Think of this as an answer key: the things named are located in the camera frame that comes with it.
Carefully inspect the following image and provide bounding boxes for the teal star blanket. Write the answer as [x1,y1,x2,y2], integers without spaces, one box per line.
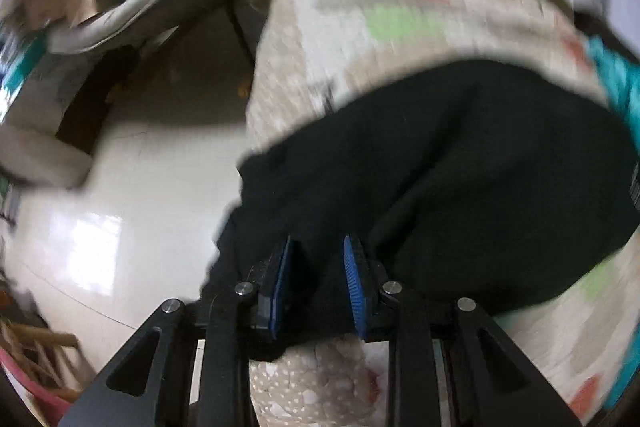
[586,37,640,147]

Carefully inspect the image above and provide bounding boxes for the heart patterned quilt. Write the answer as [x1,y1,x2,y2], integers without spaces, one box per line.
[247,0,639,422]

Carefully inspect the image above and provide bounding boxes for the black pants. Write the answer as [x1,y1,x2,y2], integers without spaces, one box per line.
[201,60,639,346]

